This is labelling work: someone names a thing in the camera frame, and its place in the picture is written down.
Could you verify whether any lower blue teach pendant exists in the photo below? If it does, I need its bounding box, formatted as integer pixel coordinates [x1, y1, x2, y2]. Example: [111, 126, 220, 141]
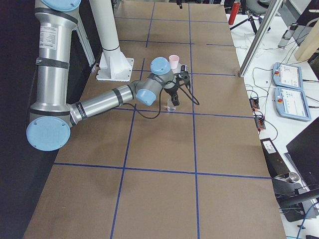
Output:
[274, 87, 312, 121]

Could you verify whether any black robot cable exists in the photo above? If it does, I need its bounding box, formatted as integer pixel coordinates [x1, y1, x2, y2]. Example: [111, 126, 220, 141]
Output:
[122, 74, 200, 119]

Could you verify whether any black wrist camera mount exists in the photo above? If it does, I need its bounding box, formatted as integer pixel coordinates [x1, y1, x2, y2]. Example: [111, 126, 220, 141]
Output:
[177, 71, 191, 89]

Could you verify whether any silver kitchen scale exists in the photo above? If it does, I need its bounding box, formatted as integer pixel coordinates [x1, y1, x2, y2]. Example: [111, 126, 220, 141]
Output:
[172, 63, 188, 74]

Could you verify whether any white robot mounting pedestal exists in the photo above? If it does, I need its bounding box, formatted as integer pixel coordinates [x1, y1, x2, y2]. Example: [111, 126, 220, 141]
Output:
[89, 0, 134, 82]

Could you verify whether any blue teach pendant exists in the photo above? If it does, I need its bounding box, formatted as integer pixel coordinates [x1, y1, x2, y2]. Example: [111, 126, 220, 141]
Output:
[274, 87, 312, 121]
[273, 62, 303, 90]

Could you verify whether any pink paper cup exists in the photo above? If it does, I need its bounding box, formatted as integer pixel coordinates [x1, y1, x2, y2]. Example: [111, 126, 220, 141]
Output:
[168, 55, 179, 69]

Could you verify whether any orange black connector block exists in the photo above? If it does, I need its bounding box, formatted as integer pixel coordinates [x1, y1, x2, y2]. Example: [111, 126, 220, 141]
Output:
[249, 98, 260, 111]

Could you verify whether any black monitor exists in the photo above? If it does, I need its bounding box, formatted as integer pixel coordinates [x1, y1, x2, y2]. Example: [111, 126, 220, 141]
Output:
[287, 118, 319, 184]

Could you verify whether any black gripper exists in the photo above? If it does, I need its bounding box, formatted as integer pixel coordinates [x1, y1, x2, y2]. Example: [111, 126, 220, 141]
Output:
[164, 86, 179, 106]

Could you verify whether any red cylinder bottle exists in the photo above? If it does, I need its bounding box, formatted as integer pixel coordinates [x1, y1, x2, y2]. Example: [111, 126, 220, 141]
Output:
[228, 1, 241, 25]

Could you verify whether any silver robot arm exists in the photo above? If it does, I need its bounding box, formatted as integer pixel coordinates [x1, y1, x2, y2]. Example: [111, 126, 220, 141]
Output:
[26, 0, 179, 151]

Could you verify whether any black box with label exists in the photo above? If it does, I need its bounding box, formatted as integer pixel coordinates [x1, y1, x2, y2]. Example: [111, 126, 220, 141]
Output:
[260, 138, 290, 178]

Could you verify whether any black tripod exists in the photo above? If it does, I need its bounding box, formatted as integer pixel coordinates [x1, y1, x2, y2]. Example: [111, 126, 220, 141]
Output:
[230, 12, 260, 34]

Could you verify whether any upper blue teach pendant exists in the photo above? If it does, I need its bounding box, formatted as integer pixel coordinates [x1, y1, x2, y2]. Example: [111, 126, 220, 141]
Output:
[273, 62, 303, 90]

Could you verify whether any aluminium frame post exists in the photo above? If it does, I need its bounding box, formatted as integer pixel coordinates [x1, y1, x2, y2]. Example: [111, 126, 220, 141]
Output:
[238, 0, 283, 77]

